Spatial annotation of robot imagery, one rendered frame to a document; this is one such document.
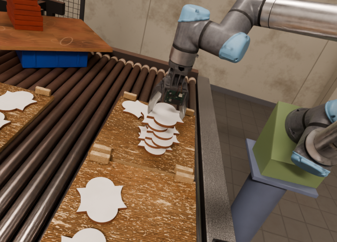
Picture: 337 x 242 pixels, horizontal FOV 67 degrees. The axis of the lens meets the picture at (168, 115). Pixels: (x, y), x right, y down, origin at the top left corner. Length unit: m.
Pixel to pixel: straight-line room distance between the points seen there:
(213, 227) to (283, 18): 0.57
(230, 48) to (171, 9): 3.11
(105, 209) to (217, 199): 0.35
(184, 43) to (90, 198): 0.47
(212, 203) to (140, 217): 0.24
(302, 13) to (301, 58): 3.35
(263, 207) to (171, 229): 0.68
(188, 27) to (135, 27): 3.21
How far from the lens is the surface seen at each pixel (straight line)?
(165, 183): 0.80
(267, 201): 1.28
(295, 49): 3.96
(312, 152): 0.87
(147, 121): 0.94
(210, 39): 0.66
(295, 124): 1.08
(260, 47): 3.85
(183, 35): 0.70
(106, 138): 0.91
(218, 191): 0.88
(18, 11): 1.47
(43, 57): 1.36
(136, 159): 0.85
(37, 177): 0.80
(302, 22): 0.69
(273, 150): 1.08
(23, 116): 1.00
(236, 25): 0.68
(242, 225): 1.40
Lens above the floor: 1.50
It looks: 31 degrees down
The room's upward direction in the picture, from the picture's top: 16 degrees clockwise
